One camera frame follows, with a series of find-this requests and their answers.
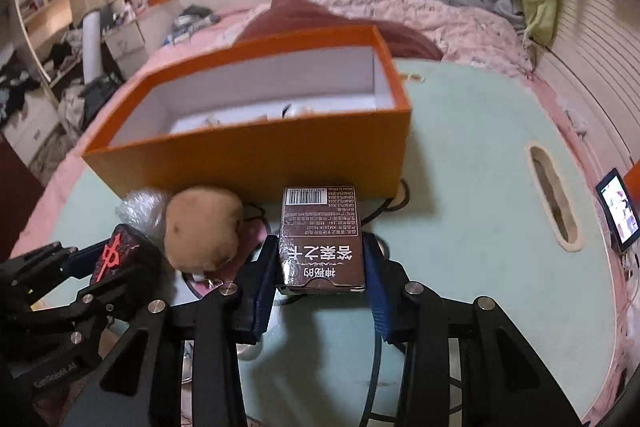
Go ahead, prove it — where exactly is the smartphone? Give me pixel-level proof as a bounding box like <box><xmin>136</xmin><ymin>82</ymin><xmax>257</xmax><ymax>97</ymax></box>
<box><xmin>595</xmin><ymin>167</ymin><xmax>640</xmax><ymax>254</ymax></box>

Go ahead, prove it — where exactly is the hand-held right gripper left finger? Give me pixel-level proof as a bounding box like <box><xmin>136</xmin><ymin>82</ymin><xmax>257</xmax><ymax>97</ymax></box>
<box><xmin>60</xmin><ymin>234</ymin><xmax>283</xmax><ymax>427</ymax></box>

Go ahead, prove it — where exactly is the light green cartoon bed table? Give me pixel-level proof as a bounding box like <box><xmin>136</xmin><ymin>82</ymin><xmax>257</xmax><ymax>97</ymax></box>
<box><xmin>10</xmin><ymin>57</ymin><xmax>618</xmax><ymax>427</ymax></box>

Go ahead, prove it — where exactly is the white shelf unit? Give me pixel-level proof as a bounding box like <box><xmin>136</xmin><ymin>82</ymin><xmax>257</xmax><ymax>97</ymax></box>
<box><xmin>10</xmin><ymin>0</ymin><xmax>68</xmax><ymax>72</ymax></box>

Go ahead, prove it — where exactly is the blue white clothes pile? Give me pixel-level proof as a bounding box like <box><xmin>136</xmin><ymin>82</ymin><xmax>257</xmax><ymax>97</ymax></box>
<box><xmin>172</xmin><ymin>4</ymin><xmax>221</xmax><ymax>40</ymax></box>

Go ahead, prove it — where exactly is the black red printed packet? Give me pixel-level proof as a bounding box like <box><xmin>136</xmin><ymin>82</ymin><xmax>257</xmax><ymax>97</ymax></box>
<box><xmin>90</xmin><ymin>223</ymin><xmax>163</xmax><ymax>320</ymax></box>

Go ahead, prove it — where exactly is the black bag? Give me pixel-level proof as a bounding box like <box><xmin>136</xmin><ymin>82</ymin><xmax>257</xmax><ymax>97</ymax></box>
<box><xmin>82</xmin><ymin>74</ymin><xmax>126</xmax><ymax>128</ymax></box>

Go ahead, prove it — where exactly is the brown card box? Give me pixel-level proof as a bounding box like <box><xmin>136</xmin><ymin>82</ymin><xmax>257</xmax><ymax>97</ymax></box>
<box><xmin>277</xmin><ymin>186</ymin><xmax>368</xmax><ymax>297</ymax></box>

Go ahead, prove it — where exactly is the brown plush toy keychain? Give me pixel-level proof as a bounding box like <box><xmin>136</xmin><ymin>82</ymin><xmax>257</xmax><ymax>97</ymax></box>
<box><xmin>164</xmin><ymin>187</ymin><xmax>246</xmax><ymax>273</ymax></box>

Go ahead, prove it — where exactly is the maroon blanket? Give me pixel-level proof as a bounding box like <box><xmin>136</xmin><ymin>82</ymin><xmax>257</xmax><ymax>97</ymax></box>
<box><xmin>235</xmin><ymin>0</ymin><xmax>445</xmax><ymax>62</ymax></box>

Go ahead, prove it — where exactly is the white cabinet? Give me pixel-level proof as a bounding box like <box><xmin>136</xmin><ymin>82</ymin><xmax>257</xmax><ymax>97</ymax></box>
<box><xmin>102</xmin><ymin>4</ymin><xmax>151</xmax><ymax>68</ymax></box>

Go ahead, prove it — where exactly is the pink printed quilt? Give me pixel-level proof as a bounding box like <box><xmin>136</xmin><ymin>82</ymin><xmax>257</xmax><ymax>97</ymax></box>
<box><xmin>307</xmin><ymin>0</ymin><xmax>533</xmax><ymax>75</ymax></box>

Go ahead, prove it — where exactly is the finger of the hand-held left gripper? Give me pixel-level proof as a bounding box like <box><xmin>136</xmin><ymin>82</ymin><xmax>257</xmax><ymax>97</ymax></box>
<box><xmin>0</xmin><ymin>241</ymin><xmax>115</xmax><ymax>308</ymax></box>
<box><xmin>27</xmin><ymin>279</ymin><xmax>148</xmax><ymax>349</ymax></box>

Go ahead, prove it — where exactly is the orange cardboard box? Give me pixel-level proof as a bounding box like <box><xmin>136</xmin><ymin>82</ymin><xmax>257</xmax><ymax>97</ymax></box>
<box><xmin>81</xmin><ymin>24</ymin><xmax>413</xmax><ymax>208</ymax></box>

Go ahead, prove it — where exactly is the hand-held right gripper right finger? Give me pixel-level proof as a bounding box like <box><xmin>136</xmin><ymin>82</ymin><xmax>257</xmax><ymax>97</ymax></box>
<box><xmin>361</xmin><ymin>232</ymin><xmax>583</xmax><ymax>427</ymax></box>

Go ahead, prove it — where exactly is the clear plastic wrap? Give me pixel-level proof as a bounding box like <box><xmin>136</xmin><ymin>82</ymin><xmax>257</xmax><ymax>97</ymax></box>
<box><xmin>116</xmin><ymin>189</ymin><xmax>171</xmax><ymax>243</ymax></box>

